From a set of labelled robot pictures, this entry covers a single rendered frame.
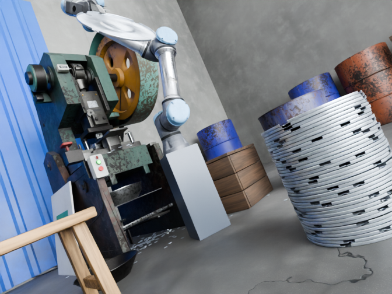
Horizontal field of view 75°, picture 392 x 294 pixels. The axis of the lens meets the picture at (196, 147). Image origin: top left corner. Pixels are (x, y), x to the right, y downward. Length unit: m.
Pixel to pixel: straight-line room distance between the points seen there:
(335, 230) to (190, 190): 0.73
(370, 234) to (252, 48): 4.36
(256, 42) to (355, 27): 1.48
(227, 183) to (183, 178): 0.37
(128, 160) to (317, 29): 3.50
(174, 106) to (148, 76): 0.86
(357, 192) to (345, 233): 0.10
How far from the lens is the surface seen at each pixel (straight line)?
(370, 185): 0.72
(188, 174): 1.29
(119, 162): 1.75
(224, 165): 1.54
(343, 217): 0.72
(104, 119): 1.98
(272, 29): 4.74
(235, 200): 1.57
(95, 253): 0.82
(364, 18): 4.34
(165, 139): 1.35
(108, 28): 1.06
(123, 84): 2.34
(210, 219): 1.31
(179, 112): 1.23
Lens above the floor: 0.30
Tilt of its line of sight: 6 degrees up
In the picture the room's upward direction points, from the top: 23 degrees counter-clockwise
